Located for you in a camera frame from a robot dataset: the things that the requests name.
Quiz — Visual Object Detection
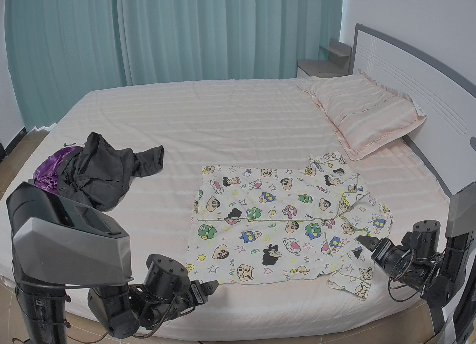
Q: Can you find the purple garment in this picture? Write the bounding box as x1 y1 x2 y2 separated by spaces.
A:
31 148 73 194

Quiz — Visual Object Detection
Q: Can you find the bed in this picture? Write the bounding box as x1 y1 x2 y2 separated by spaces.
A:
0 23 476 340

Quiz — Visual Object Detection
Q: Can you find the grey white bedside table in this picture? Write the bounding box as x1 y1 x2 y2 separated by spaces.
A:
297 38 352 78

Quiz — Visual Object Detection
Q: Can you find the blue-green curtain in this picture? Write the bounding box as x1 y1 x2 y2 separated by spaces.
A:
4 0 129 133
115 0 346 85

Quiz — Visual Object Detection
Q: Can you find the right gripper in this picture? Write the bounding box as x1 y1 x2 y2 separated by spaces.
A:
371 239 413 276

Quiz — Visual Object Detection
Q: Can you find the white printed pyjama top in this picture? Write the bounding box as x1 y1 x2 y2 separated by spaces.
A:
185 152 394 302

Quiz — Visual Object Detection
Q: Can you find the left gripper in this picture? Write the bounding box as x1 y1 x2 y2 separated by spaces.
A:
164 281 209 317

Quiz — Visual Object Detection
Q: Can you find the pink striped pillow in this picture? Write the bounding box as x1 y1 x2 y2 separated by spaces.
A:
297 69 427 161

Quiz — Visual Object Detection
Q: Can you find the black shirt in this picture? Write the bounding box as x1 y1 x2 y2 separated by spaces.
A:
57 132 165 212

